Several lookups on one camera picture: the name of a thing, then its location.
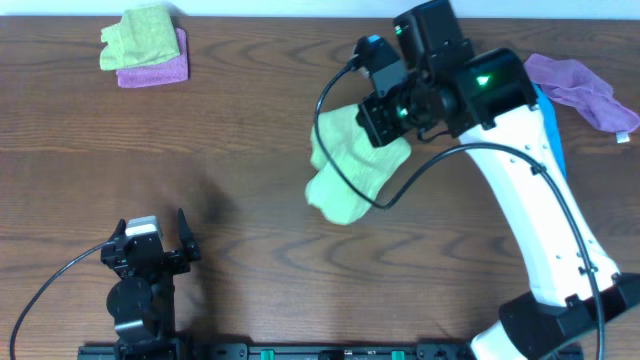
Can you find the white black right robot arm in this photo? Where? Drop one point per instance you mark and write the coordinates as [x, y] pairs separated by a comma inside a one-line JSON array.
[[433, 76]]

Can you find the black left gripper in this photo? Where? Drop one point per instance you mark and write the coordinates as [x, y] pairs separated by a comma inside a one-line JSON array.
[[151, 257]]

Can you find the light green cloth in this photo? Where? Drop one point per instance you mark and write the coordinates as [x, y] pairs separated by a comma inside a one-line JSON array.
[[346, 162]]

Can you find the folded green cloth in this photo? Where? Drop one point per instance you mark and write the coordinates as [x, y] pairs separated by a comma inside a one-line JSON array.
[[143, 37]]

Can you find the folded pink cloth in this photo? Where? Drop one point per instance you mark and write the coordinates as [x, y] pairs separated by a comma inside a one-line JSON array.
[[173, 71]]

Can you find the purple crumpled cloth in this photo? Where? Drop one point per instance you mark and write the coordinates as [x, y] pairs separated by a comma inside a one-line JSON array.
[[571, 83]]

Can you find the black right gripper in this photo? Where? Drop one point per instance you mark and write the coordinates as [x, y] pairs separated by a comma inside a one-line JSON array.
[[370, 117]]

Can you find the blue crumpled cloth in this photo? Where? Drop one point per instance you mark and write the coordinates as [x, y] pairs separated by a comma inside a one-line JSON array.
[[551, 128]]

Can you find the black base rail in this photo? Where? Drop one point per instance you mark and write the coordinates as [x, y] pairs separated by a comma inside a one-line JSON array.
[[238, 351]]

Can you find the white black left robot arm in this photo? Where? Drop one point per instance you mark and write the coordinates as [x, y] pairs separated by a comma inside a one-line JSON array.
[[142, 302]]

